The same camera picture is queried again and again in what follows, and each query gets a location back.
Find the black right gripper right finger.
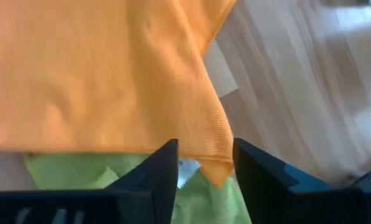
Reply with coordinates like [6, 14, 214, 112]
[233, 138, 371, 224]

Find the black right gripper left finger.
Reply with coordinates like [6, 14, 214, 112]
[0, 139, 179, 224]

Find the lime green microfiber towel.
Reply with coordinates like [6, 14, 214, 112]
[23, 152, 252, 224]

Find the orange microfiber towel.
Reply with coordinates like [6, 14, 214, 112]
[0, 0, 237, 189]

